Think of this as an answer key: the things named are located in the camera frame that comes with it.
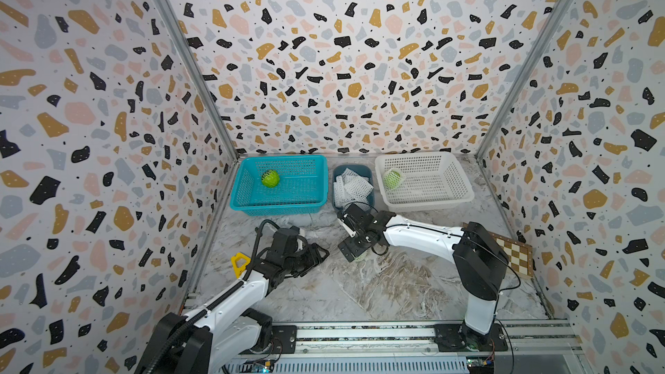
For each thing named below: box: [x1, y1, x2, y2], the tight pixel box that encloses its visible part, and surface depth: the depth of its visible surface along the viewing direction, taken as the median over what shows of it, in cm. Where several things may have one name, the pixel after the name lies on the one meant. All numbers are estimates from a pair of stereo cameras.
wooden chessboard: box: [488, 232, 535, 280], surface depth 92 cm
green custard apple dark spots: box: [261, 168, 280, 188], surface depth 108 cm
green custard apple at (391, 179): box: [382, 169, 401, 191], surface depth 107 cm
